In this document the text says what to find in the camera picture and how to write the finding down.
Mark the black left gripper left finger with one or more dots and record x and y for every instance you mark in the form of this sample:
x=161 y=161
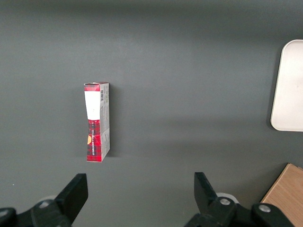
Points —
x=71 y=196

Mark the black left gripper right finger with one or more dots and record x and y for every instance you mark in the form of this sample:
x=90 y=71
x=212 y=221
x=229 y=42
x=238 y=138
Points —
x=208 y=196

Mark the white plastic tray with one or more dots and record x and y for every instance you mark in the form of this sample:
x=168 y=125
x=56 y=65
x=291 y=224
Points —
x=288 y=87

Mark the red plaid cardboard box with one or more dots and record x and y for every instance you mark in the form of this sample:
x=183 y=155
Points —
x=97 y=123

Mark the light wooden board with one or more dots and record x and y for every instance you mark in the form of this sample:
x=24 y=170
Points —
x=286 y=194

